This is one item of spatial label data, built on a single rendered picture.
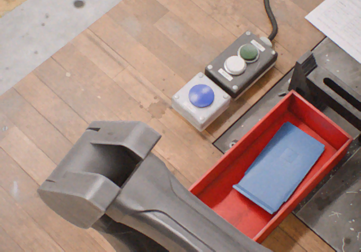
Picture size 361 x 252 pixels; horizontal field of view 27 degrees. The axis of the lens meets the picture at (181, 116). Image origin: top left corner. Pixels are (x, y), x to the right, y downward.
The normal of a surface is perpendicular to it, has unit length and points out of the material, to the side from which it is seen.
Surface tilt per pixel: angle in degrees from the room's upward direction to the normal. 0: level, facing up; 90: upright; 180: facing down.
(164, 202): 18
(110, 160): 30
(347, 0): 1
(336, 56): 0
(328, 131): 90
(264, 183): 0
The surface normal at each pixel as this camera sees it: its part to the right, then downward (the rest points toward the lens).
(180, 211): 0.28, -0.29
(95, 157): 0.10, -0.42
